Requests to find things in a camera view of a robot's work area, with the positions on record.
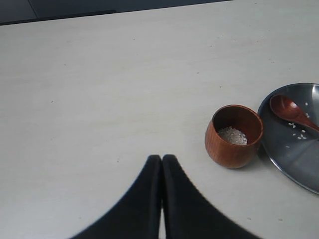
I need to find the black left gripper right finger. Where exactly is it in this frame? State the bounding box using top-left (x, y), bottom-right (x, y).
top-left (162, 154), bottom-right (257, 239)

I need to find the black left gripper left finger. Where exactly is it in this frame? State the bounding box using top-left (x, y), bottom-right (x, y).
top-left (74, 155), bottom-right (162, 239)

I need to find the brown wooden spoon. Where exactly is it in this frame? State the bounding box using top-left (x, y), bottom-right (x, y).
top-left (269, 95), bottom-right (319, 131)

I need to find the brown wooden cup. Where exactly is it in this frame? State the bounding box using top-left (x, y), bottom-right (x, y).
top-left (204, 105), bottom-right (264, 169)

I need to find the round steel plate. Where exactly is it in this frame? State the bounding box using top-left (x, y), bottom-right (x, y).
top-left (258, 83), bottom-right (319, 194)

